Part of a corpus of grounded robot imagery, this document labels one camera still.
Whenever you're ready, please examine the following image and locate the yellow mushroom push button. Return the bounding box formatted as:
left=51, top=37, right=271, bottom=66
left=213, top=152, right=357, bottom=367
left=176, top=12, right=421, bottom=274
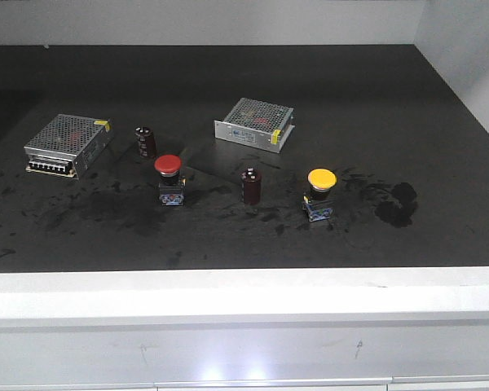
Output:
left=302, top=168, right=337, bottom=222

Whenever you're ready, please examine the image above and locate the red mushroom push button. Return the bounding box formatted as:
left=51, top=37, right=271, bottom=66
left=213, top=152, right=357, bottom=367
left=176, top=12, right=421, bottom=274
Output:
left=154, top=154, right=186, bottom=206

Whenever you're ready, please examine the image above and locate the right dark brown capacitor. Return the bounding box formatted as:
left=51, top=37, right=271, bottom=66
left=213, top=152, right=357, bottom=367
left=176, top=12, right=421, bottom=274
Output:
left=240, top=167, right=262, bottom=205

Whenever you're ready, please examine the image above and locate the dark brown capacitor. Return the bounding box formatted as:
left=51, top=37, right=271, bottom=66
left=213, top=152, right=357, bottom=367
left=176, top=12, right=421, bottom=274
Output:
left=134, top=126, right=156, bottom=158
left=240, top=167, right=262, bottom=205

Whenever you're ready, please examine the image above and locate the right metal mesh power supply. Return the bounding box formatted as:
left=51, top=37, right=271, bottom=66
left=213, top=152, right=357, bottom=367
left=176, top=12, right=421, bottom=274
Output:
left=214, top=98, right=295, bottom=153

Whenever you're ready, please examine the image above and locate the metal mesh power supply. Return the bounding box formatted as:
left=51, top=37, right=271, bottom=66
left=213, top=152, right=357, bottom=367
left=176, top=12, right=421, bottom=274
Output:
left=24, top=114, right=114, bottom=179
left=214, top=98, right=295, bottom=153

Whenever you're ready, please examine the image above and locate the left dark brown capacitor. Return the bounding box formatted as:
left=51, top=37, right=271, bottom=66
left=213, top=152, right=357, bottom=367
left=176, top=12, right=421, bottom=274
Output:
left=134, top=126, right=156, bottom=158

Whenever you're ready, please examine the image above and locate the left metal mesh power supply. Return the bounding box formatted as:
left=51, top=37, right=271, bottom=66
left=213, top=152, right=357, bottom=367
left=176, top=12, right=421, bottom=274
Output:
left=24, top=114, right=114, bottom=179

